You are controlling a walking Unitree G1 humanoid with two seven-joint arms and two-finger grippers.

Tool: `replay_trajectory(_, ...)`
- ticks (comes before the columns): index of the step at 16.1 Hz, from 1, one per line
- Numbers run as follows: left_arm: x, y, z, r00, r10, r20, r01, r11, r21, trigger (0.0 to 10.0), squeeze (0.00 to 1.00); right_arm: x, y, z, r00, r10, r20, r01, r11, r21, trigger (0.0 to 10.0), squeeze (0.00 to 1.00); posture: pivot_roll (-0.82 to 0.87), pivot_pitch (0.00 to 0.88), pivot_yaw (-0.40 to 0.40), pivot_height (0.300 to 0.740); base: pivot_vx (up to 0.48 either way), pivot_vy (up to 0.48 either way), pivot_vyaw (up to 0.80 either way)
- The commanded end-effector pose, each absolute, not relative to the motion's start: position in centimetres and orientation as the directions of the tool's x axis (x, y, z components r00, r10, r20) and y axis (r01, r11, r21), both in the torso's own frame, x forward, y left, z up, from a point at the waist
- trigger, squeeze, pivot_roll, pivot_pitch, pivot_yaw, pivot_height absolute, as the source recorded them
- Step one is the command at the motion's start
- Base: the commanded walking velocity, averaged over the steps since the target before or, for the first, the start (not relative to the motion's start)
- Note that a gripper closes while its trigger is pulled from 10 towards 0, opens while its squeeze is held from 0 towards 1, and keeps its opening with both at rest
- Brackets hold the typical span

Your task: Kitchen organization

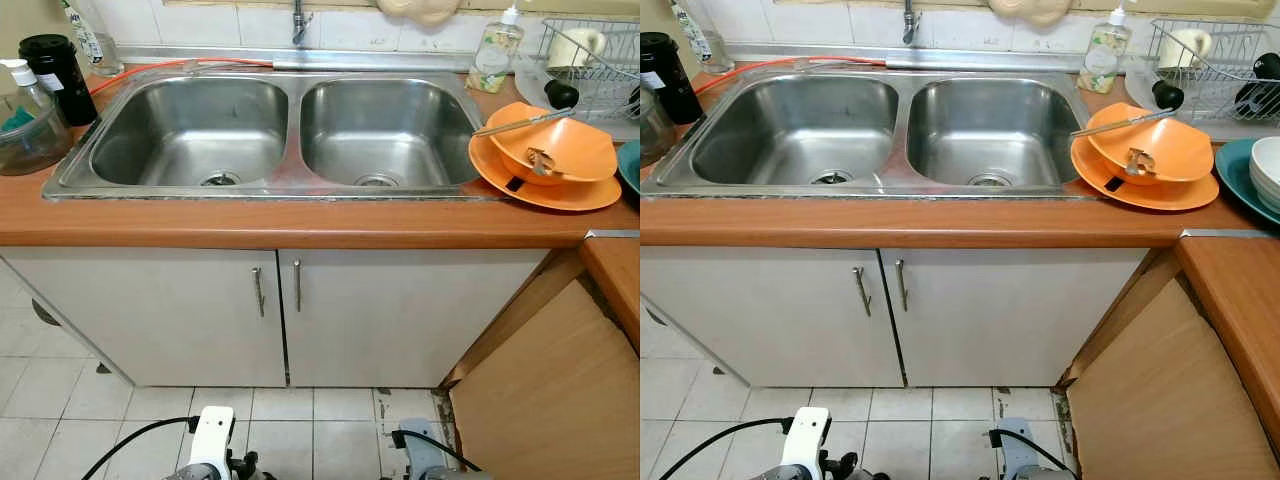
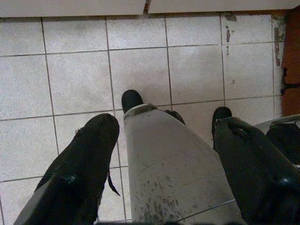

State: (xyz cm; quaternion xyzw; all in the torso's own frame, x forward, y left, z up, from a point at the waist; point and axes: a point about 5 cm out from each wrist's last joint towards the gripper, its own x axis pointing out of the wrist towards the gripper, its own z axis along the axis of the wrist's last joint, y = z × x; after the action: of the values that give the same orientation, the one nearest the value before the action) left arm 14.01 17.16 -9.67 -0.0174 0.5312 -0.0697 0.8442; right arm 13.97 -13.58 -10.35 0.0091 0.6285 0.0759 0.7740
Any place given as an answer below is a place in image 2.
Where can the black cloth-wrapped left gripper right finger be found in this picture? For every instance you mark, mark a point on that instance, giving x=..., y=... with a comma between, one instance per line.
x=253, y=168

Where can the white cabinet door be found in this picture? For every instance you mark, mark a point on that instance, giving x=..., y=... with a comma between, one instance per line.
x=211, y=4
x=70, y=7

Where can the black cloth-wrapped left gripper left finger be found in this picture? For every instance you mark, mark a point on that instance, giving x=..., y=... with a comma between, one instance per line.
x=77, y=168

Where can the silver robot left leg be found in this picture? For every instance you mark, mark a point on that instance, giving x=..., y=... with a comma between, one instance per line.
x=168, y=164

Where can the black robot left foot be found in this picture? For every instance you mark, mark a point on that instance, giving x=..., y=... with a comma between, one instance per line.
x=131, y=99

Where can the silver and black robot right leg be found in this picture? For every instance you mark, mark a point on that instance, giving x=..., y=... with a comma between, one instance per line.
x=283, y=140

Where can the brown wooden door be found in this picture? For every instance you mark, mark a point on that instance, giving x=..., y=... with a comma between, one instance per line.
x=291, y=47

